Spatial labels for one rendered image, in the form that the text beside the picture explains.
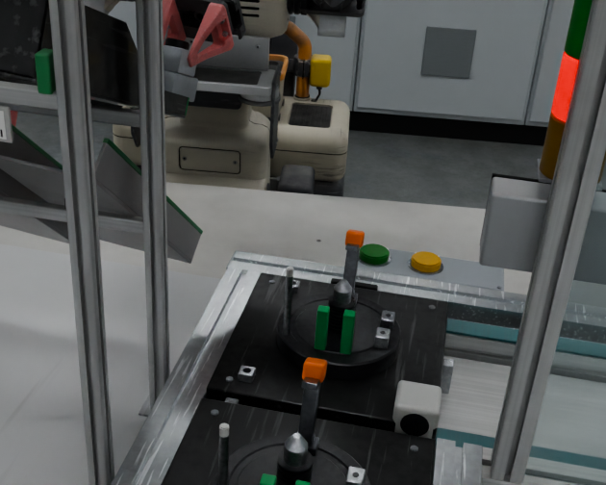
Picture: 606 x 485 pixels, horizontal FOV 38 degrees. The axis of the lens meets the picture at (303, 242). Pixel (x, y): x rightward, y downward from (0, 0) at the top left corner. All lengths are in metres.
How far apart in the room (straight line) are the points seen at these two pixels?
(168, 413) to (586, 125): 0.49
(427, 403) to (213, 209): 0.71
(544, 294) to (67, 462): 0.55
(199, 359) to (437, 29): 3.13
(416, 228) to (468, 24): 2.58
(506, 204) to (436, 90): 3.34
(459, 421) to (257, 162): 0.86
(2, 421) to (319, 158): 1.11
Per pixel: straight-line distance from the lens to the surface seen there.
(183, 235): 1.05
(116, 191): 0.89
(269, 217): 1.47
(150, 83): 0.85
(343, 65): 4.03
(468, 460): 0.89
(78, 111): 0.69
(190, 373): 0.96
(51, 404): 1.09
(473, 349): 1.09
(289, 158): 1.98
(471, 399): 1.03
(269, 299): 1.06
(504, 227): 0.75
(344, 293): 0.95
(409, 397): 0.90
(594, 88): 0.68
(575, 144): 0.69
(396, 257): 1.19
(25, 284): 1.31
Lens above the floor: 1.55
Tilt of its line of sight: 29 degrees down
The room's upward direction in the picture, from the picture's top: 4 degrees clockwise
